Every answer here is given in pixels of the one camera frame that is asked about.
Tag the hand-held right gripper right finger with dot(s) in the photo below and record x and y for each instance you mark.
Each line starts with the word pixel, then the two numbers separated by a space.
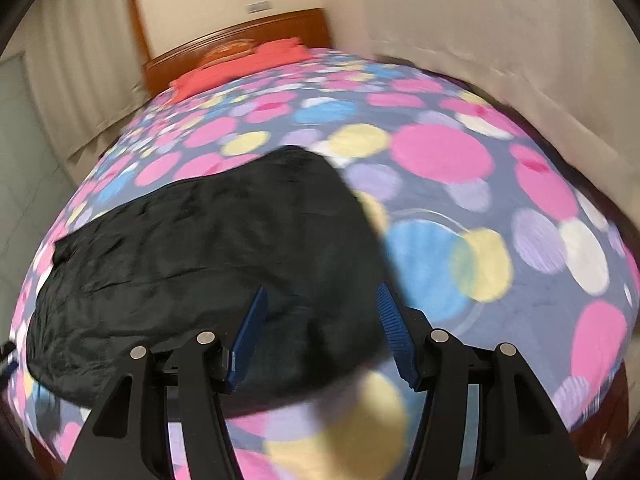
pixel 397 340

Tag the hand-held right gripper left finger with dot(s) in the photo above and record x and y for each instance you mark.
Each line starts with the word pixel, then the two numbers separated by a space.
pixel 247 340

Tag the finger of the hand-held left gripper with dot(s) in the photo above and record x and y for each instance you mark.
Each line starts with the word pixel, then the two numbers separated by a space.
pixel 5 357

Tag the black quilted jacket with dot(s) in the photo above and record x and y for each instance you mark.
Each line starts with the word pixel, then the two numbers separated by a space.
pixel 210 270

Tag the polka dot blanket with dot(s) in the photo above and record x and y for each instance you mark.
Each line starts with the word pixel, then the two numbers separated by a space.
pixel 450 220

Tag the frosted glass wardrobe door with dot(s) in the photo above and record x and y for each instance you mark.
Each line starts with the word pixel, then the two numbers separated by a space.
pixel 25 185

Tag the coral quilted pillow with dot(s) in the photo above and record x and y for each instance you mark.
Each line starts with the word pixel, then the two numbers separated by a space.
pixel 225 72

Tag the orange printed cushion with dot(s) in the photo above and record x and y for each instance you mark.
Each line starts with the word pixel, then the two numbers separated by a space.
pixel 225 52

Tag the cream window curtain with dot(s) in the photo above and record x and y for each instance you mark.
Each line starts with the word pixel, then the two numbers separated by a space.
pixel 85 70

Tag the wooden headboard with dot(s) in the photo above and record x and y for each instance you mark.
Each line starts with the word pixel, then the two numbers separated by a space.
pixel 280 30

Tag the wooden bed frame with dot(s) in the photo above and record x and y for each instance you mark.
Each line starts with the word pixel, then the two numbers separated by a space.
pixel 602 410

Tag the cream wall curtain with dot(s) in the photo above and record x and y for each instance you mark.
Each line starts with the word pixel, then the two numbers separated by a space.
pixel 500 35

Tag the white wall socket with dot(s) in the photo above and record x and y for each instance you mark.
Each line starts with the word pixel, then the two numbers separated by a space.
pixel 259 8

